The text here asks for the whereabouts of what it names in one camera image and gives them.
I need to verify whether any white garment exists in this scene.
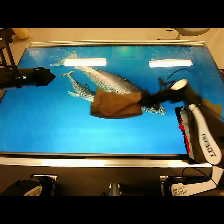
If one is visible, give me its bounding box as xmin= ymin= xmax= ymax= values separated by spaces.
xmin=179 ymin=106 xmax=188 ymax=126

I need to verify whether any black cable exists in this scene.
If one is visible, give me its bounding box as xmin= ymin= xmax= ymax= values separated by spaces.
xmin=158 ymin=67 xmax=189 ymax=88
xmin=181 ymin=166 xmax=215 ymax=185

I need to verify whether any silver frame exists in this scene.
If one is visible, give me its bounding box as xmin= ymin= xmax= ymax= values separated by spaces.
xmin=0 ymin=39 xmax=224 ymax=197

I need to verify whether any red garment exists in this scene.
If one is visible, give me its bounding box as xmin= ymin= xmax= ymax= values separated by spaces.
xmin=178 ymin=111 xmax=192 ymax=156

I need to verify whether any brown garment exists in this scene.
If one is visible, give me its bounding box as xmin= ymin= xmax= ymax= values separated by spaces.
xmin=89 ymin=87 xmax=145 ymax=120

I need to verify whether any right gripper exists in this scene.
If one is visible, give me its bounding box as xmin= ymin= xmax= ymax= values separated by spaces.
xmin=138 ymin=88 xmax=160 ymax=108

